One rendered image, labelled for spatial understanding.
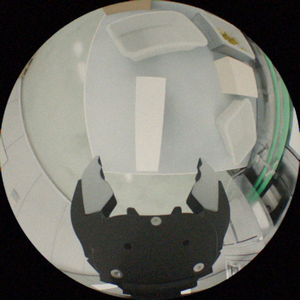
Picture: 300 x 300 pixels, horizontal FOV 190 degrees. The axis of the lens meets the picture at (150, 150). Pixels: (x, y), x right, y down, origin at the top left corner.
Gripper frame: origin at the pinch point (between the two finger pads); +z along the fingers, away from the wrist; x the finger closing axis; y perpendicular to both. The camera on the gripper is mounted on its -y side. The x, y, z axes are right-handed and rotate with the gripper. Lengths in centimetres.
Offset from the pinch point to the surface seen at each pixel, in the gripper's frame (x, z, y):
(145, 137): -0.8, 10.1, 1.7
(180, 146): 10.8, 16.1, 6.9
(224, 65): 20.9, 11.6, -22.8
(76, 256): -205, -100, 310
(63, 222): -231, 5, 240
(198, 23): 14.5, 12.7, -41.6
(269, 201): 85, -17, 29
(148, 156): 0.2, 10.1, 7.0
